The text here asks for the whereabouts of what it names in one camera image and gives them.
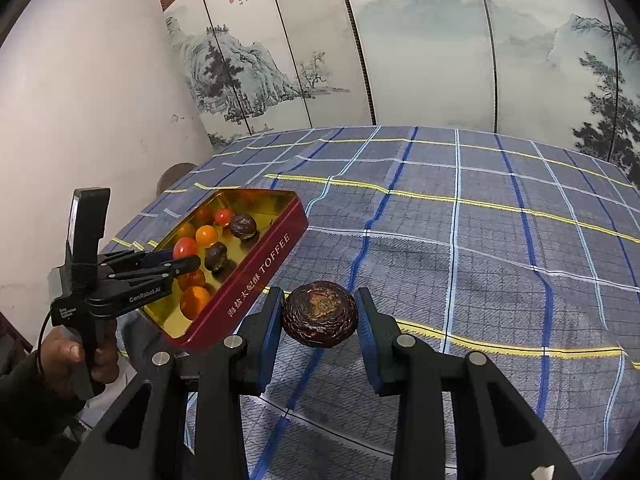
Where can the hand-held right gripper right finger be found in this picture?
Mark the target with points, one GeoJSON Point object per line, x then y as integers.
{"type": "Point", "coordinates": [369, 340]}

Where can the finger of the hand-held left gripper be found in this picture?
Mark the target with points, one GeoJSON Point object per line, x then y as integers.
{"type": "Point", "coordinates": [180, 267]}
{"type": "Point", "coordinates": [155, 259]}

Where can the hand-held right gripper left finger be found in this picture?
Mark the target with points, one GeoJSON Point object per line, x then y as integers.
{"type": "Point", "coordinates": [270, 340]}

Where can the orange mandarin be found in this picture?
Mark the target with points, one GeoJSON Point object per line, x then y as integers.
{"type": "Point", "coordinates": [191, 280]}
{"type": "Point", "coordinates": [195, 302]}

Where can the red cherry tomato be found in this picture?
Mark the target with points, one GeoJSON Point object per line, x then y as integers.
{"type": "Point", "coordinates": [223, 216]}
{"type": "Point", "coordinates": [185, 248]}

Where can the wrinkled dark passion fruit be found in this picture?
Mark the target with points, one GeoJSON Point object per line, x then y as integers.
{"type": "Point", "coordinates": [320, 312]}

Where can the red candy tin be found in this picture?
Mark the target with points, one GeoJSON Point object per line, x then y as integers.
{"type": "Point", "coordinates": [260, 270]}

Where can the person's left forearm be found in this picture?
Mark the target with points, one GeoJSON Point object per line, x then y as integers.
{"type": "Point", "coordinates": [25, 410]}

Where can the person's left hand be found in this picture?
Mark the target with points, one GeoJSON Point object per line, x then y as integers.
{"type": "Point", "coordinates": [60, 360]}

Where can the orange cherry tomato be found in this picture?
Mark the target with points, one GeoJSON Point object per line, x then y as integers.
{"type": "Point", "coordinates": [186, 231]}
{"type": "Point", "coordinates": [206, 235]}

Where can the brown round object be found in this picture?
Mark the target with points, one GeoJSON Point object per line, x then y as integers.
{"type": "Point", "coordinates": [175, 176]}

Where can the dark wooden furniture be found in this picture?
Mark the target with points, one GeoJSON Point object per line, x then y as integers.
{"type": "Point", "coordinates": [12, 340]}

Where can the grey plaid bed sheet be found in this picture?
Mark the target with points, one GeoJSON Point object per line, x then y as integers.
{"type": "Point", "coordinates": [475, 260]}

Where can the landscape painted folding screen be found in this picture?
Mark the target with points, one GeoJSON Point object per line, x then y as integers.
{"type": "Point", "coordinates": [425, 60]}

